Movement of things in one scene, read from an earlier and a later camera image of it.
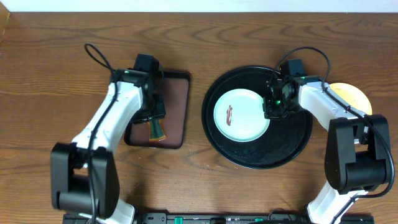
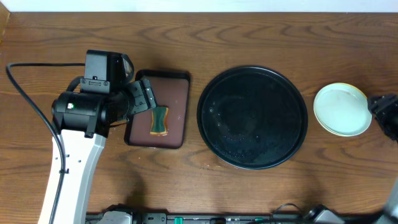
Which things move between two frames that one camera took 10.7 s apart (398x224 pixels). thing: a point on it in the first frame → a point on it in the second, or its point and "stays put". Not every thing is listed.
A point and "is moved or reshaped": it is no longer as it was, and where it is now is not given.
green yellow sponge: (157, 132) is moved or reshaped
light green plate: (239, 116) is moved or reshaped
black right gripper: (268, 111) → (386, 110)
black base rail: (216, 218) stays put
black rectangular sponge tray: (175, 93) stays put
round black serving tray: (285, 137) stays put
